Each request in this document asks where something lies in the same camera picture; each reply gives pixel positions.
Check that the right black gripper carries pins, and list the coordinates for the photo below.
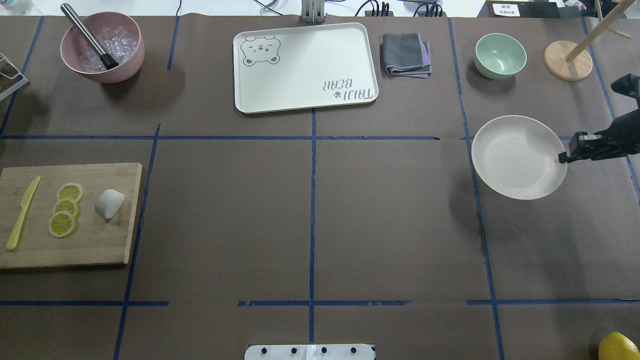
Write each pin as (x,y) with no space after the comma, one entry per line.
(621,135)

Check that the cream round plate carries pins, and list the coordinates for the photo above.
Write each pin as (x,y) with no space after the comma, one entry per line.
(518,157)

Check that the cream bear tray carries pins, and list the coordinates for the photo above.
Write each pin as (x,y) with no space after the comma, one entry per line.
(305,67)

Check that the wooden mug tree stand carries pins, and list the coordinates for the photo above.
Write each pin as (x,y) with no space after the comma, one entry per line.
(570,61)

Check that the green bowl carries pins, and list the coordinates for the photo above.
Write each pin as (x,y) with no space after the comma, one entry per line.
(499,56)

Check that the yellow lemon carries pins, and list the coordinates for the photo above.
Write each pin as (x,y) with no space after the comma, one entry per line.
(616,346)

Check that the folded grey cloth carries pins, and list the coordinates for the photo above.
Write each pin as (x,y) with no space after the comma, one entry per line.
(406,55)

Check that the pink bowl with ice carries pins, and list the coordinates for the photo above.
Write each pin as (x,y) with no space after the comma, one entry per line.
(73,43)

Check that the steel black-tipped muddler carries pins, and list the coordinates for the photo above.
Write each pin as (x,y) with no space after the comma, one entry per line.
(106,59)

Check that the bamboo cutting board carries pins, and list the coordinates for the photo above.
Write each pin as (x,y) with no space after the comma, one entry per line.
(95,240)

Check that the lemon slice far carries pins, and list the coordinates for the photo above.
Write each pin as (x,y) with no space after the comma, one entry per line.
(71,190)

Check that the lemon slice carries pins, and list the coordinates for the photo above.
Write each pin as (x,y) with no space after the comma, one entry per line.
(71,190)
(66,205)
(62,224)

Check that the lemon slice middle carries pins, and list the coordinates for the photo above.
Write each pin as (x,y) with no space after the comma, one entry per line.
(66,205)

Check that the lemon slice near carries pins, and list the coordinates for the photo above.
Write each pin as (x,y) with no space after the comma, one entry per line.
(62,224)

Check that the yellow plastic knife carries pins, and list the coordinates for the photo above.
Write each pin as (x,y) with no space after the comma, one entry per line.
(25,201)

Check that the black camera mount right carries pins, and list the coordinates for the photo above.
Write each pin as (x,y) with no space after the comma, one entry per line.
(628,85)

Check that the aluminium frame post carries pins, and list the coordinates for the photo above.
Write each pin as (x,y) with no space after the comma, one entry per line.
(313,11)

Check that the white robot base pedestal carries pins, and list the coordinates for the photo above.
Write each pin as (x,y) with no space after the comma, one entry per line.
(341,351)

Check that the wire cup rack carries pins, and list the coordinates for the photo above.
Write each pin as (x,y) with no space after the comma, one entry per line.
(11,78)

